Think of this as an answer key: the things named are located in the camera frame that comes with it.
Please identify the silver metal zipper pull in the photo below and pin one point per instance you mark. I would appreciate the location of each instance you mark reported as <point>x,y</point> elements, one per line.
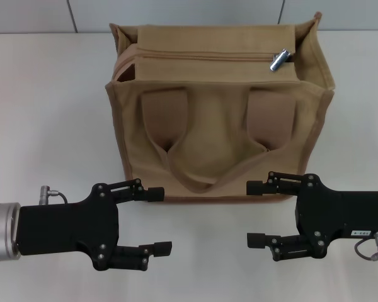
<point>278,60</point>

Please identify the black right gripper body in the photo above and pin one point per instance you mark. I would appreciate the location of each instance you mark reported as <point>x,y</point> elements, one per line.
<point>334,214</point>

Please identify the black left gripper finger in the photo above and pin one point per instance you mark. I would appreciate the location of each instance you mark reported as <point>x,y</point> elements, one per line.
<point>156,194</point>
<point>162,248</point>

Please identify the khaki canvas food bag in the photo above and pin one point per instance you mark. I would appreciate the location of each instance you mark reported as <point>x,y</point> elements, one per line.
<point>214,132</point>

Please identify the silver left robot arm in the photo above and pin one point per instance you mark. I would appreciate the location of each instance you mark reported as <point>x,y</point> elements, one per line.
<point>1,231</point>

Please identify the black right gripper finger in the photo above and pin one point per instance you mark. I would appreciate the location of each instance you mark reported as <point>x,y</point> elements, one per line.
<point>256,188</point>
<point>256,240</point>

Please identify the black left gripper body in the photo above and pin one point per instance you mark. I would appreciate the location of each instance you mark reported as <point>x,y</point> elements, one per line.
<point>66,226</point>

